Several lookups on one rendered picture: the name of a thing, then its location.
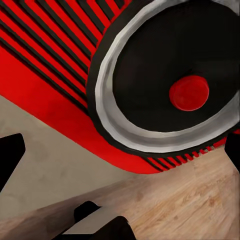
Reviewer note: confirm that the radio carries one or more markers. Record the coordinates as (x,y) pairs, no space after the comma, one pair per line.
(145,85)

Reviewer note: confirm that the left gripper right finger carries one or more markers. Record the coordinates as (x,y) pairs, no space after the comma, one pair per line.
(232,148)

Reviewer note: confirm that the coffee table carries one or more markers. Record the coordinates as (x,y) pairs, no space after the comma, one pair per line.
(53,168)

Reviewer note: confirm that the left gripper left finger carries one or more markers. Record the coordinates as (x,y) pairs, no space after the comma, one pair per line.
(12,148)

